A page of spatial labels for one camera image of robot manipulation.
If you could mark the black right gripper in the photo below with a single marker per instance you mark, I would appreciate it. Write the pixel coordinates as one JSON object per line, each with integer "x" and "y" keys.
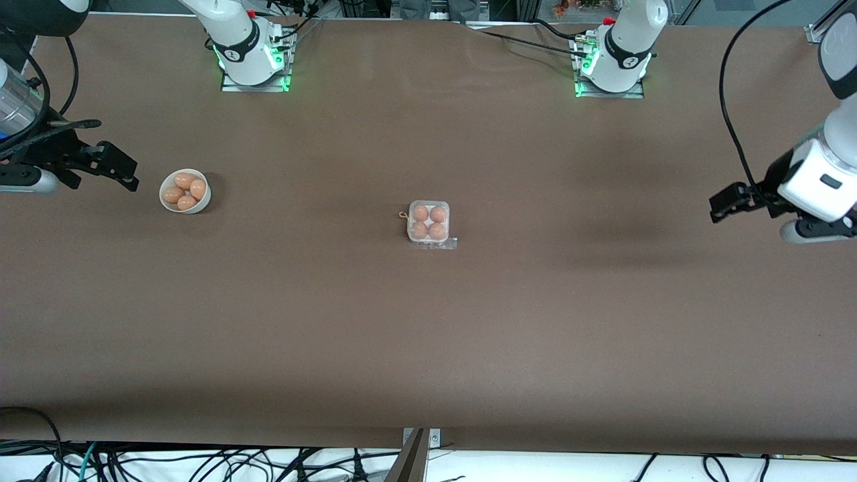
{"x": 59, "y": 152}

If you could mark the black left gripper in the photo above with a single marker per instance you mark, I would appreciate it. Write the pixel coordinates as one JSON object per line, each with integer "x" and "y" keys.
{"x": 764, "y": 192}

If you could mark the clear plastic egg box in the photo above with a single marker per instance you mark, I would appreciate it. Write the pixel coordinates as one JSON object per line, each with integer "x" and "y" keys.
{"x": 429, "y": 222}

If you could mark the brown egg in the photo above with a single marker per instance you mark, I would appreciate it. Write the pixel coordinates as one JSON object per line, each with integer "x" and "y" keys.
{"x": 187, "y": 202}
{"x": 438, "y": 214}
{"x": 420, "y": 230}
{"x": 183, "y": 180}
{"x": 173, "y": 195}
{"x": 437, "y": 231}
{"x": 420, "y": 213}
{"x": 198, "y": 188}

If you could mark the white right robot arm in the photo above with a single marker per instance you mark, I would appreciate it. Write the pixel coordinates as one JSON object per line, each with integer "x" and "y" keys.
{"x": 241, "y": 47}

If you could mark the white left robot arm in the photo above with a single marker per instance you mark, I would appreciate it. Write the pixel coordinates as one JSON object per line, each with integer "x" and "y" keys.
{"x": 626, "y": 47}

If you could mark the white round bowl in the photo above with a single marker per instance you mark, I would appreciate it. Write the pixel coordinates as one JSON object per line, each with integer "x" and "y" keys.
{"x": 203, "y": 201}

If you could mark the orange toy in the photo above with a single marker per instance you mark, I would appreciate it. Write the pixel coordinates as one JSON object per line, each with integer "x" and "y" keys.
{"x": 561, "y": 8}

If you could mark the clear tape strip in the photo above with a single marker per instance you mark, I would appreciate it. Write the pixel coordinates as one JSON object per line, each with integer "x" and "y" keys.
{"x": 452, "y": 244}

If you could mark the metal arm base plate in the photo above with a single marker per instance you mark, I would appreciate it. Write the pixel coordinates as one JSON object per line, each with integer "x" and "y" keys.
{"x": 231, "y": 86}
{"x": 636, "y": 94}

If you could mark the metal corner bracket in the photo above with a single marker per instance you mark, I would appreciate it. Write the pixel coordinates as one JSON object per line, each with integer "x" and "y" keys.
{"x": 813, "y": 33}

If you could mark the metal table edge bracket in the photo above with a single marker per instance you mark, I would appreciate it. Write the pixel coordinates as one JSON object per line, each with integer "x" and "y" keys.
{"x": 435, "y": 438}

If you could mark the dark metal post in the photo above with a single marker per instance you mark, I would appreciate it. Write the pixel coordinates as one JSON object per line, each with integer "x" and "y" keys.
{"x": 410, "y": 462}

